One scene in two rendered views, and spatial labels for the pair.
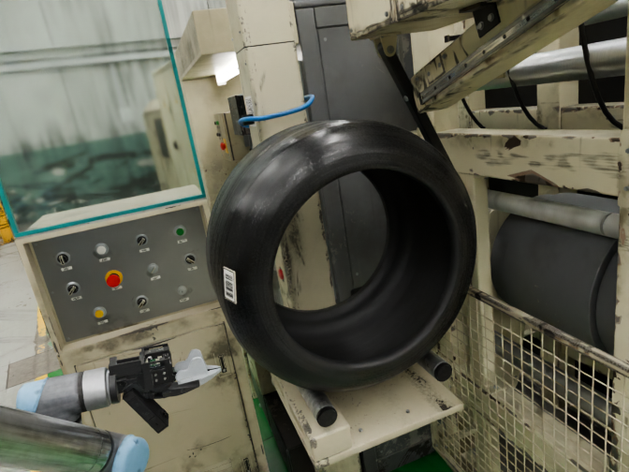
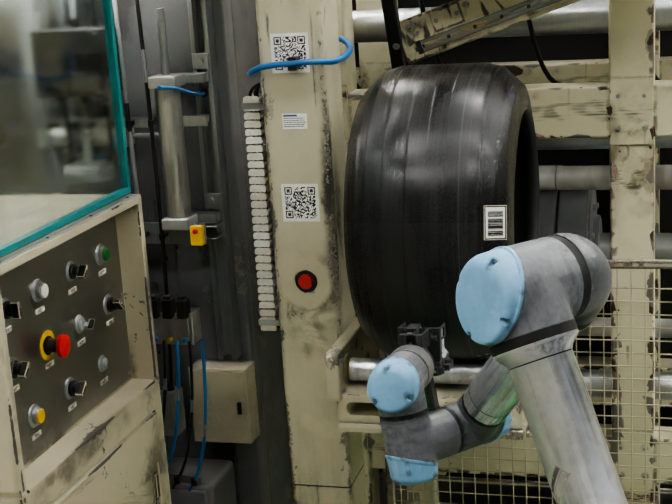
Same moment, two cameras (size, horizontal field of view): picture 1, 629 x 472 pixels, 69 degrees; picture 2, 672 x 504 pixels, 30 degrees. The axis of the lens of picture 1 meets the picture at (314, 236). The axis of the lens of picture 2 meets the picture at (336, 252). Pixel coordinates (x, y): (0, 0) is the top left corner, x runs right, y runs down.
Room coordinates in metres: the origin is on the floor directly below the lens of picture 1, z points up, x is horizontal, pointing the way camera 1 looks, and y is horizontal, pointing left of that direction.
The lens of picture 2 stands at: (-0.17, 2.07, 1.72)
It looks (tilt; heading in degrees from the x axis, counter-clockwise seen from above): 14 degrees down; 304
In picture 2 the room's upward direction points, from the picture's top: 4 degrees counter-clockwise
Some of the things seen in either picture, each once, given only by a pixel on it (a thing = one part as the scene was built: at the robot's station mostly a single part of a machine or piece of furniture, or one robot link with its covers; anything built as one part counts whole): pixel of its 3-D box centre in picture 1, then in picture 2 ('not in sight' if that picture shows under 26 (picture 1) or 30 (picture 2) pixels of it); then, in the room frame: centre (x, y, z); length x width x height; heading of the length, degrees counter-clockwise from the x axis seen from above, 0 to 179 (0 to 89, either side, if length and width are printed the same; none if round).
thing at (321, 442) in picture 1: (304, 396); (432, 403); (0.95, 0.09, 0.84); 0.36 x 0.09 x 0.06; 17
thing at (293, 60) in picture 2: (275, 112); (300, 56); (1.23, 0.05, 1.50); 0.19 x 0.19 x 0.06; 17
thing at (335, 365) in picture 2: not in sight; (359, 345); (1.16, 0.01, 0.90); 0.40 x 0.03 x 0.10; 107
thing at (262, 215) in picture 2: not in sight; (265, 213); (1.30, 0.10, 1.19); 0.05 x 0.04 x 0.48; 107
